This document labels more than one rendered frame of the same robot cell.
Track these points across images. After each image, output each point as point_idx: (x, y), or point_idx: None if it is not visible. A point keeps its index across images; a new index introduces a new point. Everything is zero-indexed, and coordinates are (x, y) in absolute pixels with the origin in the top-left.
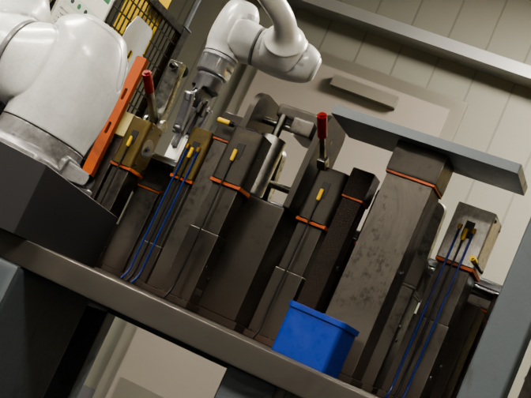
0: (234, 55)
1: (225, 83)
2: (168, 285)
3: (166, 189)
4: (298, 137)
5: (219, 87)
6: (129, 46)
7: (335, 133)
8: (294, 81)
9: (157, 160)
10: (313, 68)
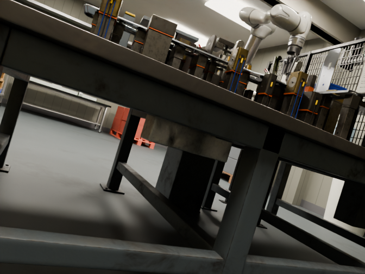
0: (290, 35)
1: (294, 44)
2: None
3: None
4: (216, 50)
5: (288, 49)
6: (329, 62)
7: (210, 40)
8: (276, 22)
9: (283, 89)
10: (270, 13)
